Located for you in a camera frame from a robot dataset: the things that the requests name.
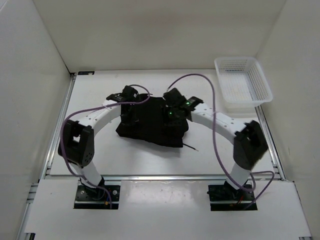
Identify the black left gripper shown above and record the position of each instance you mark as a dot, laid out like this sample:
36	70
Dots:
131	121

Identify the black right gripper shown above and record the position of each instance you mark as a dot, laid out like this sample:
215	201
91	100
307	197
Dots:
166	121

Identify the black trousers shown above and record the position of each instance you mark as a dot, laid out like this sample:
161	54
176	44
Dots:
150	126

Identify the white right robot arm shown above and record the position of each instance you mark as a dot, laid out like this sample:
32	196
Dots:
247	138

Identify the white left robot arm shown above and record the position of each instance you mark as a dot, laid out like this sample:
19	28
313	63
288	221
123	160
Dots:
77	137

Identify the black corner label plate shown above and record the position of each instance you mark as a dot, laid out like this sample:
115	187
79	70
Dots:
85	73

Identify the white perforated plastic basket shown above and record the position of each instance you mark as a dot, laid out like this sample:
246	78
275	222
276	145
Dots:
242	83

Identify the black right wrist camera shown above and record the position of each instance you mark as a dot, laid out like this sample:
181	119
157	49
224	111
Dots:
174	98

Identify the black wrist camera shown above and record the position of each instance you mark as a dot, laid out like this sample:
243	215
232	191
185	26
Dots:
174	98
130	94

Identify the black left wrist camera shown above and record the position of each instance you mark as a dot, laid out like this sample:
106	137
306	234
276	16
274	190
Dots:
130	94

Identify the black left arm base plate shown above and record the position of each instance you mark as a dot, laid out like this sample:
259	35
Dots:
88	199

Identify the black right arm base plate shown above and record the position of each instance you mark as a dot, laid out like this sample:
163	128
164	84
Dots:
221	199

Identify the aluminium front frame rail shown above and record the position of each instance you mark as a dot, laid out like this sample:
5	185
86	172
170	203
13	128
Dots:
205	177

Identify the aluminium left frame rail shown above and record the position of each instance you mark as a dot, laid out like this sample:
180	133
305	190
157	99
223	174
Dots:
47	162

